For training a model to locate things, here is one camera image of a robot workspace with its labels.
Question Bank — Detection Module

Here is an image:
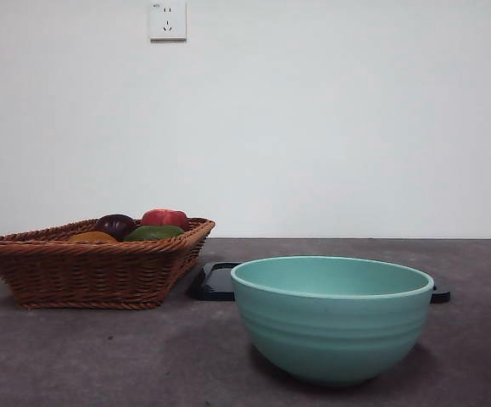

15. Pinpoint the brown wicker basket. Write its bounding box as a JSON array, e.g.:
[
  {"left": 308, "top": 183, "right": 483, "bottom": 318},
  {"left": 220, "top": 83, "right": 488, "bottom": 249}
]
[{"left": 0, "top": 217, "right": 217, "bottom": 310}]

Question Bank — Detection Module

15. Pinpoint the dark rectangular tray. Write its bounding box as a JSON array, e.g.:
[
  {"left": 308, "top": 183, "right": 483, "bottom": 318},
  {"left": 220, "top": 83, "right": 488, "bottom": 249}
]
[{"left": 188, "top": 261, "right": 452, "bottom": 304}]

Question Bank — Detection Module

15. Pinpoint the teal ribbed bowl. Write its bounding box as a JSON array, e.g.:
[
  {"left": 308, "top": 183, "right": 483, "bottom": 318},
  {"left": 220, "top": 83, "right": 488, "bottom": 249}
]
[{"left": 230, "top": 254, "right": 435, "bottom": 387}]

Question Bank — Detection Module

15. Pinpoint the orange fruit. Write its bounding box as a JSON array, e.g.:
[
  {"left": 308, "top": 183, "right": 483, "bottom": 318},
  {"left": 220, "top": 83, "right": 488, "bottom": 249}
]
[{"left": 66, "top": 231, "right": 120, "bottom": 244}]

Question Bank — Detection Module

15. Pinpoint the red fruit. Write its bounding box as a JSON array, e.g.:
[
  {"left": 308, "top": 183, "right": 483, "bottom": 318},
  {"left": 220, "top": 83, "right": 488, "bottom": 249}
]
[{"left": 141, "top": 208, "right": 190, "bottom": 232}]

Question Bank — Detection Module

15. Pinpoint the white wall socket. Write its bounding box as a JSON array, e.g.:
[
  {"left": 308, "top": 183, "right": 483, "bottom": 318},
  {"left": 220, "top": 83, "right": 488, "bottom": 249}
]
[{"left": 149, "top": 0, "right": 187, "bottom": 42}]

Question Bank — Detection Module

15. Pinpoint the green fruit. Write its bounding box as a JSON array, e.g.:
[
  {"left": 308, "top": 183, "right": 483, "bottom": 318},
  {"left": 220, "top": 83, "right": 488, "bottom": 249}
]
[{"left": 122, "top": 224, "right": 186, "bottom": 243}]

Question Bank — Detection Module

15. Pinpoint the dark purple fruit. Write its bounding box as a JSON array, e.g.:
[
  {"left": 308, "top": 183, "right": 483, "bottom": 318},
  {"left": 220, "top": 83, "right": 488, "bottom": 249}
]
[{"left": 93, "top": 214, "right": 138, "bottom": 242}]

